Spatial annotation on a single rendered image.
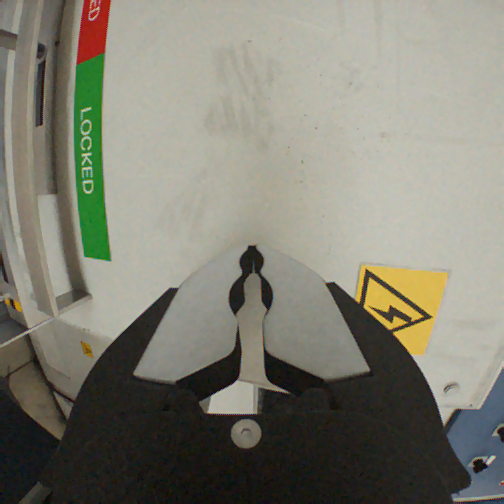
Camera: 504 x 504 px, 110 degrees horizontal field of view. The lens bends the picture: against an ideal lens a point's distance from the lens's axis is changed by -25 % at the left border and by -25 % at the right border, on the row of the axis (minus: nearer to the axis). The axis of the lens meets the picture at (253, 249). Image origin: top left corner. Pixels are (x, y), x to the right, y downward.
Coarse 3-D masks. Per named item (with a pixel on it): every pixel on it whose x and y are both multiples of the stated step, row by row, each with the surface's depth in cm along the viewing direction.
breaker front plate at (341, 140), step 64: (64, 0) 13; (128, 0) 12; (192, 0) 11; (256, 0) 10; (320, 0) 9; (384, 0) 8; (448, 0) 7; (64, 64) 14; (128, 64) 13; (192, 64) 12; (256, 64) 11; (320, 64) 10; (384, 64) 9; (448, 64) 8; (64, 128) 16; (128, 128) 14; (192, 128) 13; (256, 128) 12; (320, 128) 11; (384, 128) 10; (448, 128) 9; (64, 192) 17; (128, 192) 15; (192, 192) 14; (256, 192) 13; (320, 192) 12; (384, 192) 11; (448, 192) 10; (64, 256) 19; (128, 256) 17; (192, 256) 15; (320, 256) 13; (384, 256) 12; (448, 256) 11; (64, 320) 22; (128, 320) 18; (256, 320) 15; (448, 320) 12; (448, 384) 12
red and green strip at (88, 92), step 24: (96, 0) 12; (96, 24) 13; (96, 48) 13; (96, 72) 14; (96, 96) 14; (96, 120) 15; (96, 144) 15; (96, 168) 16; (96, 192) 16; (96, 216) 17; (96, 240) 17
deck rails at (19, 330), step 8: (0, 304) 25; (0, 312) 25; (8, 312) 26; (0, 320) 25; (8, 320) 25; (48, 320) 27; (0, 328) 23; (8, 328) 24; (16, 328) 24; (24, 328) 24; (32, 328) 25; (0, 336) 22; (8, 336) 22; (16, 336) 23; (0, 344) 21
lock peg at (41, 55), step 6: (0, 30) 10; (0, 36) 10; (6, 36) 11; (12, 36) 11; (0, 42) 11; (6, 42) 11; (12, 42) 11; (42, 42) 14; (12, 48) 12; (42, 48) 14; (42, 54) 14; (36, 60) 15; (42, 60) 14
